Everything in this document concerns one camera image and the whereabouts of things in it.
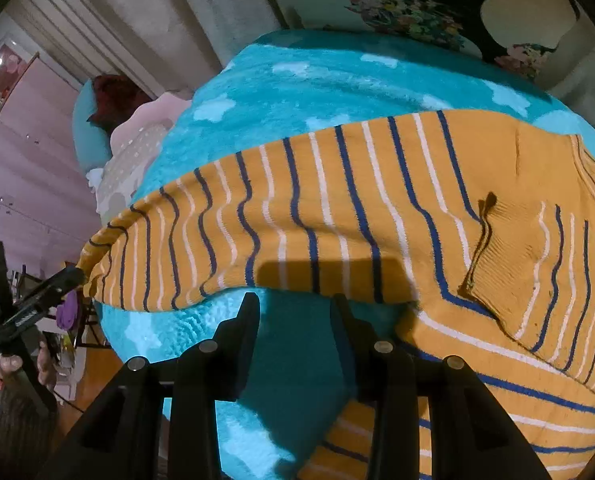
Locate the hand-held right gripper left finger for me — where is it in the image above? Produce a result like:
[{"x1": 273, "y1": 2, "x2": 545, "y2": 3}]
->
[{"x1": 35, "y1": 292, "x2": 261, "y2": 480}]

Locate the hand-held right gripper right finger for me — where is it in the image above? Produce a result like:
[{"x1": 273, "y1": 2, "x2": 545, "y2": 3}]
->
[{"x1": 330, "y1": 294, "x2": 553, "y2": 480}]

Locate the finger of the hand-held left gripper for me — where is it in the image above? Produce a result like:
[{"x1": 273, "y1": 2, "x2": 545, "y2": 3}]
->
[{"x1": 0, "y1": 266, "x2": 86, "y2": 348}]

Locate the orange striped sweater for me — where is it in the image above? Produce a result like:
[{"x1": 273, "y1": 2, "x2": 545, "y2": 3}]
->
[{"x1": 76, "y1": 109, "x2": 595, "y2": 480}]

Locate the person's left forearm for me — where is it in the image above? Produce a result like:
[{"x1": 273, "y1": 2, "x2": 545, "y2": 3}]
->
[{"x1": 0, "y1": 382, "x2": 64, "y2": 480}]

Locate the person's left hand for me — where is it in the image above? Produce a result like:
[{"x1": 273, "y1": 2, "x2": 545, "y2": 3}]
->
[{"x1": 0, "y1": 340, "x2": 59, "y2": 392}]

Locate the purple cloth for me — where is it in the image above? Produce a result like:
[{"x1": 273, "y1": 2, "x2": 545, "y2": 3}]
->
[{"x1": 58, "y1": 290, "x2": 81, "y2": 331}]

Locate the pink wardrobe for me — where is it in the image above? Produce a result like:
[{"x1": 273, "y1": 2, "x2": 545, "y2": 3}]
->
[{"x1": 0, "y1": 52, "x2": 103, "y2": 281}]

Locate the teal pillow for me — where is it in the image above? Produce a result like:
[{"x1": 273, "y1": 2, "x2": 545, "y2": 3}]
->
[{"x1": 72, "y1": 80, "x2": 113, "y2": 173}]

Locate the pink dotted pillow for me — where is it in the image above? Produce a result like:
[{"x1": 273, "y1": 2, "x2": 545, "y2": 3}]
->
[{"x1": 85, "y1": 91, "x2": 193, "y2": 216}]

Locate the dark red plush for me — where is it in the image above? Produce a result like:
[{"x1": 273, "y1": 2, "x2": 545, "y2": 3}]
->
[{"x1": 86, "y1": 74, "x2": 151, "y2": 136}]

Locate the turquoise star print blanket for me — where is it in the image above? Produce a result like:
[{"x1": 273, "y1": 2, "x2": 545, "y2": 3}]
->
[{"x1": 95, "y1": 29, "x2": 595, "y2": 480}]

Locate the beige curtain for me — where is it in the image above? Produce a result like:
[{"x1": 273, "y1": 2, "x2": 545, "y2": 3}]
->
[{"x1": 8, "y1": 0, "x2": 218, "y2": 101}]

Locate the beige headboard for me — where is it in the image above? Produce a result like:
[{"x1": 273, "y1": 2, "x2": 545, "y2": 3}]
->
[{"x1": 162, "y1": 0, "x2": 298, "y2": 96}]

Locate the leaf print pillow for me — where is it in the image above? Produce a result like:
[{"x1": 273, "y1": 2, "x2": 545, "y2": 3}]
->
[{"x1": 537, "y1": 5, "x2": 595, "y2": 141}]

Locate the framed wall picture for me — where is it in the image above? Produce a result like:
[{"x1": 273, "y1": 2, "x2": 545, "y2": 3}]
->
[{"x1": 0, "y1": 32, "x2": 33, "y2": 98}]

